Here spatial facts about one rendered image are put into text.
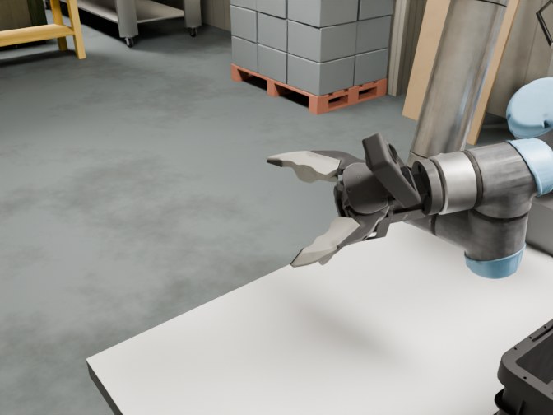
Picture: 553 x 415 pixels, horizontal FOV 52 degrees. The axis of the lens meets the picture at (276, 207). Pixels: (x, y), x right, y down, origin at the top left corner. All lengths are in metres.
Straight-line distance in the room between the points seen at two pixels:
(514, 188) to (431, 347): 0.36
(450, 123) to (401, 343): 0.38
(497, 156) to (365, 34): 3.41
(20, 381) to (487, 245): 1.59
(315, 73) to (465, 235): 3.15
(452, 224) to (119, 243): 1.95
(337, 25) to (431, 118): 3.09
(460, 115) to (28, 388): 1.59
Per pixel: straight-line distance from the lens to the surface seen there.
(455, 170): 0.72
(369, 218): 0.68
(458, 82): 0.83
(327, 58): 3.88
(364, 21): 4.08
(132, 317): 2.16
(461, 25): 0.83
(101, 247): 2.58
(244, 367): 0.94
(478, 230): 0.80
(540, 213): 1.29
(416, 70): 3.94
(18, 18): 6.13
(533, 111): 1.11
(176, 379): 0.93
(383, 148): 0.63
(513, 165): 0.75
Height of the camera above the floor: 1.37
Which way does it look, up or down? 30 degrees down
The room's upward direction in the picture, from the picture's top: straight up
